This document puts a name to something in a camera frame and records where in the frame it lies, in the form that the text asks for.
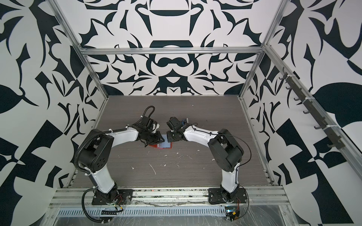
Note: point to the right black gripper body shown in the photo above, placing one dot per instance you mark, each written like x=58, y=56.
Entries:
x=172, y=136

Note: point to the green circuit board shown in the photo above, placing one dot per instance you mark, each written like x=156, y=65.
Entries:
x=232, y=213

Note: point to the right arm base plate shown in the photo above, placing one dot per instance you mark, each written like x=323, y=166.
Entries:
x=220, y=196

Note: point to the blue card stand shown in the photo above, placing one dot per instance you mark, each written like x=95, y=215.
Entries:
x=185, y=121

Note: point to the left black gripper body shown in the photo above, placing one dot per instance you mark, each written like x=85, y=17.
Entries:
x=153, y=138

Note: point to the red leather card holder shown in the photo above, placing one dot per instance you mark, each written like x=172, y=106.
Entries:
x=164, y=145

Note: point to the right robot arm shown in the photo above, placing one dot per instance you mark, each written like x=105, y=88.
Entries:
x=226, y=151

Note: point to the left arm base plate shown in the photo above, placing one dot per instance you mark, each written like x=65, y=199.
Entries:
x=120, y=197

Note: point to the wall hook rack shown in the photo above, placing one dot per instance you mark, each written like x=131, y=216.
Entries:
x=310, y=104

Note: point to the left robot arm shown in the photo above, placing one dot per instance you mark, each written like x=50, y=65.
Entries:
x=92, y=155

